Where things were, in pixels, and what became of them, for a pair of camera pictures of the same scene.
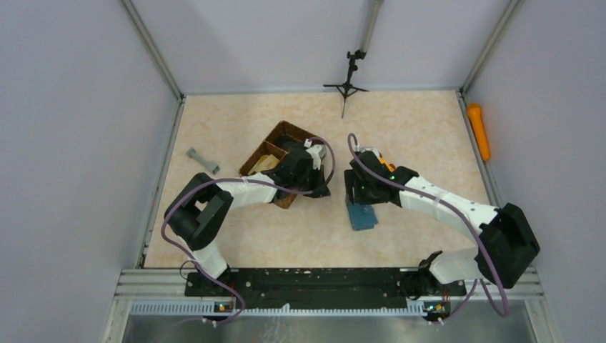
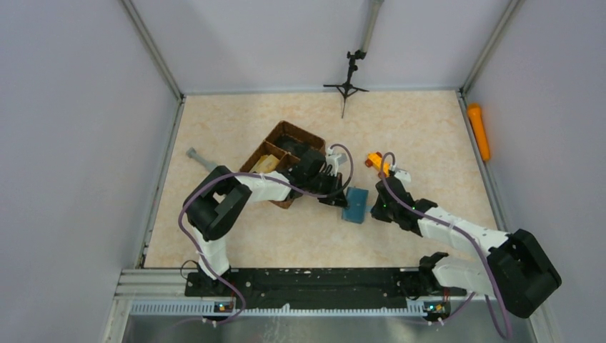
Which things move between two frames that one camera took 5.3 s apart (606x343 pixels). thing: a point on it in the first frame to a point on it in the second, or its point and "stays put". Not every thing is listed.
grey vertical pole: (375, 7) stays put
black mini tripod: (346, 89) stays put
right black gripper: (353, 194) to (378, 214)
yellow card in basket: (264, 163) stays put
